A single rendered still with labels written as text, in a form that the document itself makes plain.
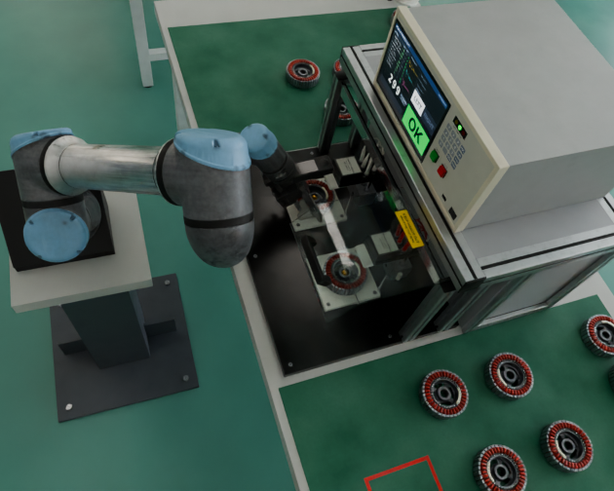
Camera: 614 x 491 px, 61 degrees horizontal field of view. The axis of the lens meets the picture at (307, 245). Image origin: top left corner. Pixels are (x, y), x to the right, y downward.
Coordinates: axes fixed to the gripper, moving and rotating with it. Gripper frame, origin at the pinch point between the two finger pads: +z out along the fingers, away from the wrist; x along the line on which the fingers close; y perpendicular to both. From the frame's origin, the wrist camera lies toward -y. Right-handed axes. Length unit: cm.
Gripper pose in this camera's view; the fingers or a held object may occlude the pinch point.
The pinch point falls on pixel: (315, 199)
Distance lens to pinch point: 145.9
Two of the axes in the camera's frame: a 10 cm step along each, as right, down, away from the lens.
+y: -8.8, 4.4, 1.8
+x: 3.2, 8.3, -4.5
